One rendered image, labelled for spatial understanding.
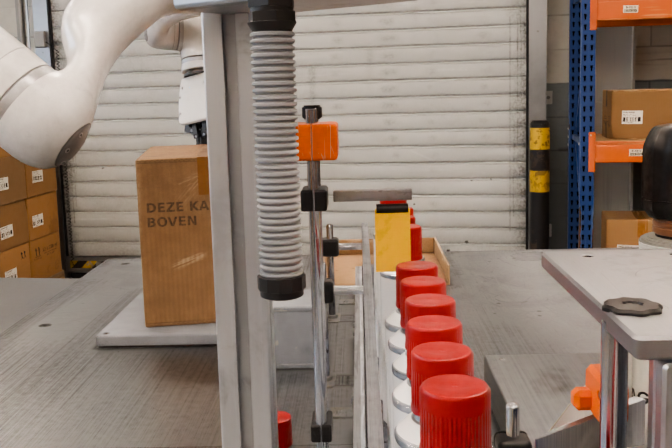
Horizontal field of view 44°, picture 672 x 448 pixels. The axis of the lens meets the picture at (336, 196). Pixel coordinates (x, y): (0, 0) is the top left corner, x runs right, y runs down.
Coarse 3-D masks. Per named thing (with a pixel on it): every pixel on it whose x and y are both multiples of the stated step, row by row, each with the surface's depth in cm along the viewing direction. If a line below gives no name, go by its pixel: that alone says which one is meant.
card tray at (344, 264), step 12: (348, 240) 192; (360, 240) 192; (372, 240) 192; (432, 240) 191; (348, 252) 192; (360, 252) 192; (372, 252) 192; (432, 252) 192; (336, 264) 182; (348, 264) 182; (360, 264) 181; (444, 264) 168; (336, 276) 171; (348, 276) 170; (444, 276) 168
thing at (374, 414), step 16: (368, 240) 141; (368, 256) 127; (368, 272) 117; (368, 288) 107; (368, 304) 100; (368, 320) 93; (368, 336) 87; (368, 352) 82; (368, 368) 77; (368, 384) 73; (368, 400) 69; (368, 416) 66; (368, 432) 63
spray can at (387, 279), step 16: (416, 224) 82; (416, 240) 81; (416, 256) 81; (384, 272) 81; (384, 288) 81; (384, 304) 82; (384, 320) 82; (384, 336) 82; (384, 352) 83; (384, 368) 83; (384, 384) 83; (384, 400) 84; (384, 416) 84
